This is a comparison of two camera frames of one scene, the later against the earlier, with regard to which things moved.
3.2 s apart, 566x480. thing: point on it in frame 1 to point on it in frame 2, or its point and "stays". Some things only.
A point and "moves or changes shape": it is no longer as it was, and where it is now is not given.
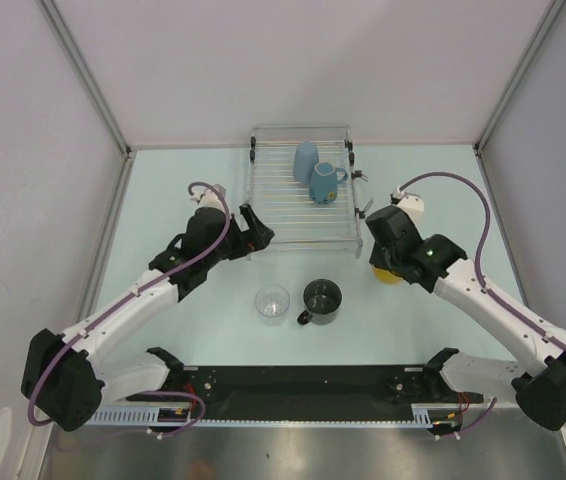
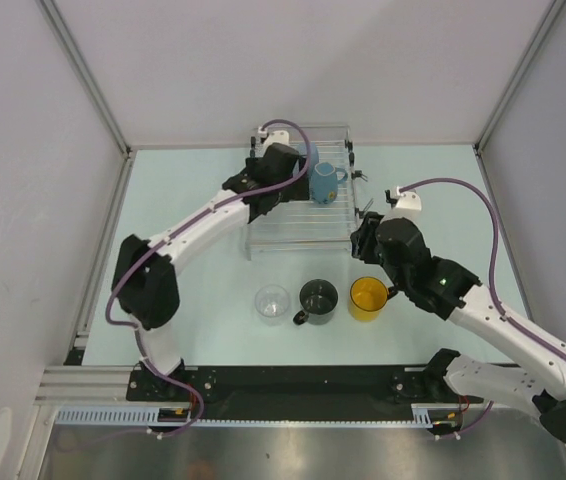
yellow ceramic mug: [386, 277] moves or changes shape
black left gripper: [254, 239] to [297, 190]
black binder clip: [362, 214] stays
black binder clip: [359, 173] stays
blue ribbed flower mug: [324, 181] stays
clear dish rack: [294, 222] stays
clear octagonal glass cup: [272, 303] stays
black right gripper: [377, 259] to [363, 238]
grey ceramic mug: [322, 298] stays
